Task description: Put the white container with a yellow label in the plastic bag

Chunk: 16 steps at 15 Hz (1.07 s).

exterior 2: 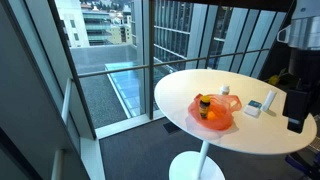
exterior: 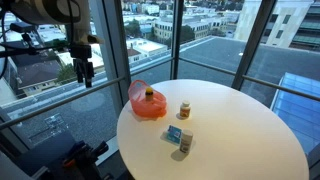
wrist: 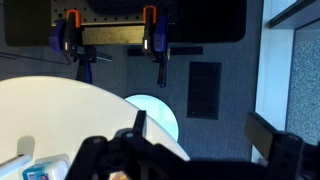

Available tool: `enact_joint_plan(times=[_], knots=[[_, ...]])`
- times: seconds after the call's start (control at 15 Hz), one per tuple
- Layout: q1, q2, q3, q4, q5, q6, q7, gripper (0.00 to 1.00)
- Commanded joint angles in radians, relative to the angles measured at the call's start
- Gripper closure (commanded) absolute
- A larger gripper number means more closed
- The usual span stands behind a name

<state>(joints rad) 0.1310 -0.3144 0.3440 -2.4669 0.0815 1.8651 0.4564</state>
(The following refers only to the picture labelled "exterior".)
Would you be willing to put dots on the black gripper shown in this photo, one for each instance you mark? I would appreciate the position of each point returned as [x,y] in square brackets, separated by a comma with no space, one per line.
[82,67]

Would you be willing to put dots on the white container with yellow label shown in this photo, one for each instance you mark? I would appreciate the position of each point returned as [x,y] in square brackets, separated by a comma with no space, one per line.
[185,109]

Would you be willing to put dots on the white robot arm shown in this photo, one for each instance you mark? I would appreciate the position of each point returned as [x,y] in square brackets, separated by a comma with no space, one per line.
[75,13]

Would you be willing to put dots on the orange plastic bag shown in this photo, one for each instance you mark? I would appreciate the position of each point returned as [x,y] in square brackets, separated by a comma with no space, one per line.
[143,108]

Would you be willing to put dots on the tall white cylindrical container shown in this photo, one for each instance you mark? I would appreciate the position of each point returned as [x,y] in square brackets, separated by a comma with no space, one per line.
[186,141]

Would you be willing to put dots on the dark bottle with yellow cap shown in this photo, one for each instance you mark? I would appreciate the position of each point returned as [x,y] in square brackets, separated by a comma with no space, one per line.
[149,94]

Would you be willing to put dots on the black and orange clamp equipment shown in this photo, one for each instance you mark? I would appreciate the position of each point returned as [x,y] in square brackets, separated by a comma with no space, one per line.
[79,163]

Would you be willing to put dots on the small blue and white box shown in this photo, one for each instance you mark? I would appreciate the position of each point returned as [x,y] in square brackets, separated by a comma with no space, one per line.
[174,134]

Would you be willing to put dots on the round white table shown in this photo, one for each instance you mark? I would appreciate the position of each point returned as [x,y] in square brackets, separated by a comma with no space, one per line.
[235,137]

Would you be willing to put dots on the black camera on stand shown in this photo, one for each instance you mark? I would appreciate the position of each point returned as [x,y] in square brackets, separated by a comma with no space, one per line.
[16,40]

